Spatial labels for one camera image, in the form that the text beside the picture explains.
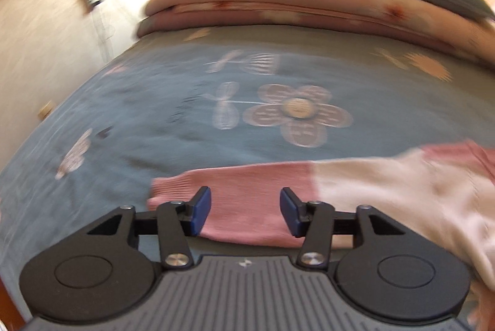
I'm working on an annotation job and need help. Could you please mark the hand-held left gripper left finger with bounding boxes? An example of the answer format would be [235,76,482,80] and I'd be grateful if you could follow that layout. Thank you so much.
[86,187,212,270]

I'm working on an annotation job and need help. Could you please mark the blue floral bed sheet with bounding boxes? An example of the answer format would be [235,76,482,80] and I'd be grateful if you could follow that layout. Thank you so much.
[0,25,495,277]

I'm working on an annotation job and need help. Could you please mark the hanging wall cables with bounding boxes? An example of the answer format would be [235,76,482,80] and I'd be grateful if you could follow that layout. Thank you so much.
[87,0,118,63]

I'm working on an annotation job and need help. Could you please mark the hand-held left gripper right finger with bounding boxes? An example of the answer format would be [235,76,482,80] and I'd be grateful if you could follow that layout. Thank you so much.
[280,187,405,270]

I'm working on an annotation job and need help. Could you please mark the pink and cream sweater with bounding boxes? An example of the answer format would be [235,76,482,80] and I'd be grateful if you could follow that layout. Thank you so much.
[147,139,495,301]

